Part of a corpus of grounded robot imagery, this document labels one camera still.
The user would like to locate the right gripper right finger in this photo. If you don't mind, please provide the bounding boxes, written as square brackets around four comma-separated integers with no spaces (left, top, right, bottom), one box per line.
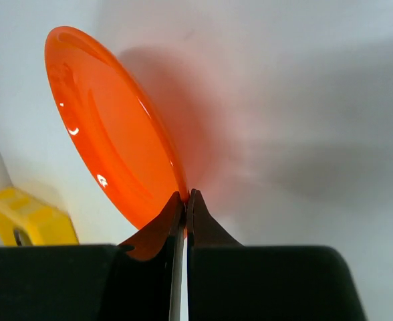
[186,189,366,320]

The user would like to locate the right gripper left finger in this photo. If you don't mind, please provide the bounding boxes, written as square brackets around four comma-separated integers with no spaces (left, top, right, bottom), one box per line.
[0,193,184,320]

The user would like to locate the orange plate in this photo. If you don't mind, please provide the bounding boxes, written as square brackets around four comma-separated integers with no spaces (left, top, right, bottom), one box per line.
[44,26,189,228]

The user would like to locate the yellow plastic bin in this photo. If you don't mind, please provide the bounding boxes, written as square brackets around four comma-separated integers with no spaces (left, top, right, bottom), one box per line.
[0,187,79,246]

